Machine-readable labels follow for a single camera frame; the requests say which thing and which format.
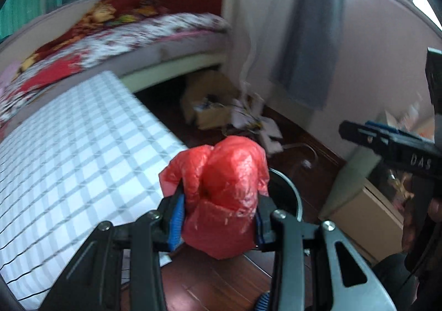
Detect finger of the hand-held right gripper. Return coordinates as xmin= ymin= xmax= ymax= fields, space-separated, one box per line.
xmin=338 ymin=120 xmax=389 ymax=161
xmin=364 ymin=120 xmax=406 ymax=137

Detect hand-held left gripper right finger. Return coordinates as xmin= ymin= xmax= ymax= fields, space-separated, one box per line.
xmin=254 ymin=194 xmax=398 ymax=311

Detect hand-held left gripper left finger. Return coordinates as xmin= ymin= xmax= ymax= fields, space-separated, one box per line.
xmin=41 ymin=189 xmax=187 ymax=311

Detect black trash bin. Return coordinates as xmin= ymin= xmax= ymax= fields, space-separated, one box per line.
xmin=267 ymin=168 xmax=304 ymax=229

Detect red plastic bag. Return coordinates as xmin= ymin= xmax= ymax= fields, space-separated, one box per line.
xmin=159 ymin=135 xmax=270 ymax=260

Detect person's right hand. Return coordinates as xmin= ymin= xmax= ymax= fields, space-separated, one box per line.
xmin=402 ymin=194 xmax=442 ymax=260

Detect pink orange paper cartons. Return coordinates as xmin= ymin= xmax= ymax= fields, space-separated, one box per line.
xmin=385 ymin=92 xmax=436 ymax=142

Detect pale bedside cabinet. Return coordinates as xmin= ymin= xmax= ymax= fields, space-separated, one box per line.
xmin=319 ymin=109 xmax=436 ymax=265

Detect blue ribbed object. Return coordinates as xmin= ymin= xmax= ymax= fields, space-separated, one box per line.
xmin=254 ymin=292 xmax=272 ymax=311

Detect white power strip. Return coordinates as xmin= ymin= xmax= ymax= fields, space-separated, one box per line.
xmin=259 ymin=131 xmax=284 ymax=154

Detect grey blue curtain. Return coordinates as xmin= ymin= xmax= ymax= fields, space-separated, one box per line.
xmin=271 ymin=0 xmax=346 ymax=109

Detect open cardboard box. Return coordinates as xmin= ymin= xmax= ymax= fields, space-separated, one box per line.
xmin=180 ymin=72 xmax=240 ymax=130

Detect pile of white papers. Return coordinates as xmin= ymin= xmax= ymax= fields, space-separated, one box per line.
xmin=230 ymin=92 xmax=282 ymax=140

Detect person's dark trousers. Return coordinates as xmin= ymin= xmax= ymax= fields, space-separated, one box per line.
xmin=373 ymin=252 xmax=429 ymax=311

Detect white checked mattress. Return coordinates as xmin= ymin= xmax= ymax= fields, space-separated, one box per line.
xmin=0 ymin=71 xmax=190 ymax=301

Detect floral bed sheet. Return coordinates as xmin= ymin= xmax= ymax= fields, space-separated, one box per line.
xmin=0 ymin=13 xmax=230 ymax=121

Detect red patterned blanket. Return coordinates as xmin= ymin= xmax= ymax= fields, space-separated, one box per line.
xmin=19 ymin=0 xmax=163 ymax=71

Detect pink cloth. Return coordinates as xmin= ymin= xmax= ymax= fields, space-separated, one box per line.
xmin=0 ymin=62 xmax=18 ymax=90

